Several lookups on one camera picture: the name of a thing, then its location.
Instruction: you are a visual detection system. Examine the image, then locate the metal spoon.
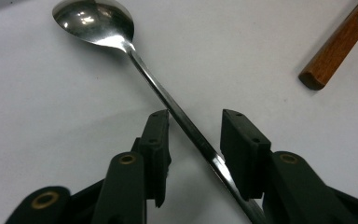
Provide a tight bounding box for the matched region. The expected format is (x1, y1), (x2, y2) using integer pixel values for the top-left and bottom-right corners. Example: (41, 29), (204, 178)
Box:
(51, 0), (267, 224)

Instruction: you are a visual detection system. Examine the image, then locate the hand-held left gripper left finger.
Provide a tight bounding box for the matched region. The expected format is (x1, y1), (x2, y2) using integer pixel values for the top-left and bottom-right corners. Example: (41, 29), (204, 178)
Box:
(131, 108), (172, 209)

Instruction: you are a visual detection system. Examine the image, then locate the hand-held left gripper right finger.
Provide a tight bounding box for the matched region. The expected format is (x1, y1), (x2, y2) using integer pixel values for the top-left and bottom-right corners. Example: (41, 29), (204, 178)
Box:
(219, 108), (272, 202)

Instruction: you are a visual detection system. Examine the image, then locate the knife with wooden handle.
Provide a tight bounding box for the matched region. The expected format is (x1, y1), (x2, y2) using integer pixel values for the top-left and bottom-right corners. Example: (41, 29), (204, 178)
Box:
(297, 0), (358, 91)

